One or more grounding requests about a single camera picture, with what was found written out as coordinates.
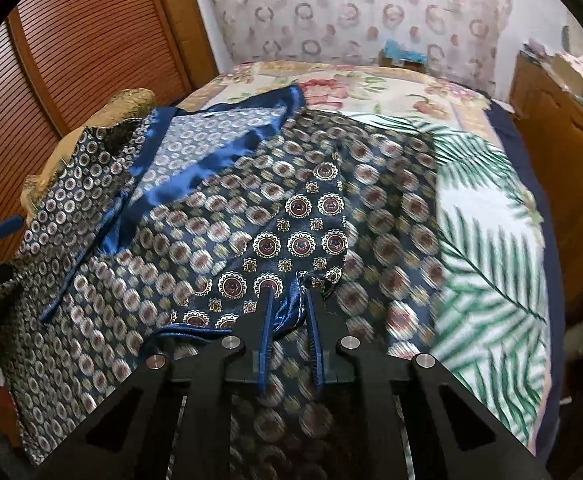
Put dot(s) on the tan plush pillow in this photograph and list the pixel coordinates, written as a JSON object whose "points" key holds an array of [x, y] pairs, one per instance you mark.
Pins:
{"points": [[121, 105]]}

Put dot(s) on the navy bed sheet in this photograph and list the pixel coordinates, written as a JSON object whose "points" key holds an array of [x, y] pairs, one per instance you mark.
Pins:
{"points": [[546, 200]]}

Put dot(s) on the wooden cabinet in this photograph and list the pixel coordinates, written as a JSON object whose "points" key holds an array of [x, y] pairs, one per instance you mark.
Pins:
{"points": [[566, 160]]}

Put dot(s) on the wooden louvered wardrobe door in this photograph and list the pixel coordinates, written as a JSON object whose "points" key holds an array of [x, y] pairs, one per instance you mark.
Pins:
{"points": [[86, 50]]}

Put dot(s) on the teal object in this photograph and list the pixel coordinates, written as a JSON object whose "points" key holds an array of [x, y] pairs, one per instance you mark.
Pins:
{"points": [[402, 52]]}

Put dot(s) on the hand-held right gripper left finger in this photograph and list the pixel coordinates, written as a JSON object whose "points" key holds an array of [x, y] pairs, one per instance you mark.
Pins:
{"points": [[266, 330]]}

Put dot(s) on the palm leaf print sheet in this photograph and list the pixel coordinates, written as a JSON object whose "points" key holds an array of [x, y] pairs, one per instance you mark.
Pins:
{"points": [[491, 260]]}

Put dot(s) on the navy medallion print satin garment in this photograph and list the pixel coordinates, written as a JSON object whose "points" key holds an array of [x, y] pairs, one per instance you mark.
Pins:
{"points": [[171, 240]]}

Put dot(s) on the floral cream blanket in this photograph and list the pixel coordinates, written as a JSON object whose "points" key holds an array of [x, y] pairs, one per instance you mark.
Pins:
{"points": [[371, 90]]}

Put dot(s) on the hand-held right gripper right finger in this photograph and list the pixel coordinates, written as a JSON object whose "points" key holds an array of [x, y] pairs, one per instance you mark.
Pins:
{"points": [[315, 340]]}

